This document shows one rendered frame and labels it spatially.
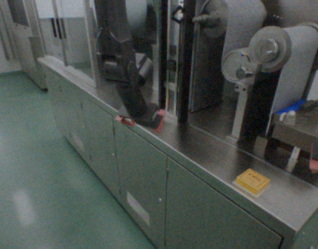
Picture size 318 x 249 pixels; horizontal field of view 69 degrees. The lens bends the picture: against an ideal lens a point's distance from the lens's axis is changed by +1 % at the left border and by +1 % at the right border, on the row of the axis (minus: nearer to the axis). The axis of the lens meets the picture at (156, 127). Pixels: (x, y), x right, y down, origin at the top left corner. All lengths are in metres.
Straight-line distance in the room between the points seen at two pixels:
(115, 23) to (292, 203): 0.65
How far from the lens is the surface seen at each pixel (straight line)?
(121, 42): 0.50
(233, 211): 0.85
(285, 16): 1.24
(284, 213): 0.73
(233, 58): 0.97
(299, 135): 0.87
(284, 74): 0.90
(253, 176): 0.77
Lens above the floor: 1.39
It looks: 29 degrees down
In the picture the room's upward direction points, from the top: straight up
